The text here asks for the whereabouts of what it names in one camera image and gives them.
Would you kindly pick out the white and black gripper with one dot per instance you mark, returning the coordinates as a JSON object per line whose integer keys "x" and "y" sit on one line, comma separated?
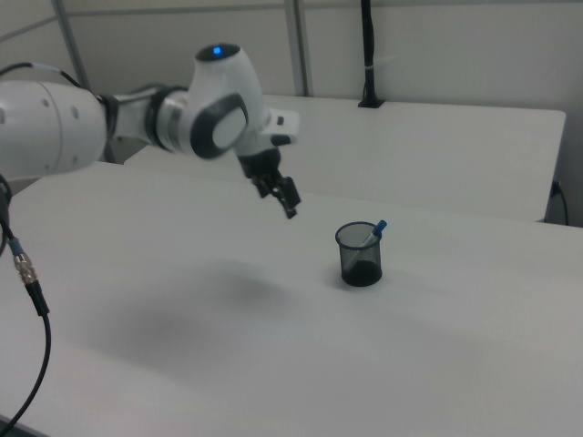
{"x": 284, "y": 127}

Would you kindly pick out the small blue object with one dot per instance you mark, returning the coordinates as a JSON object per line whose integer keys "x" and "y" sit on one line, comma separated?
{"x": 380, "y": 226}

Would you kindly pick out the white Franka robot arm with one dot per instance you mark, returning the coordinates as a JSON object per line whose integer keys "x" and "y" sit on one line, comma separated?
{"x": 218, "y": 91}

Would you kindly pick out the black mesh pen cup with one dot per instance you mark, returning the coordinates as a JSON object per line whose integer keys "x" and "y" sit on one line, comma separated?
{"x": 360, "y": 273}

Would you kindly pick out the grey metal partition post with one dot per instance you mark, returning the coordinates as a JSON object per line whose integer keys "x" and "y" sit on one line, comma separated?
{"x": 73, "y": 45}
{"x": 300, "y": 45}

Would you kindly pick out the black camera pole with zip tie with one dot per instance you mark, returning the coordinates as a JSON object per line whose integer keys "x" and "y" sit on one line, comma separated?
{"x": 368, "y": 36}

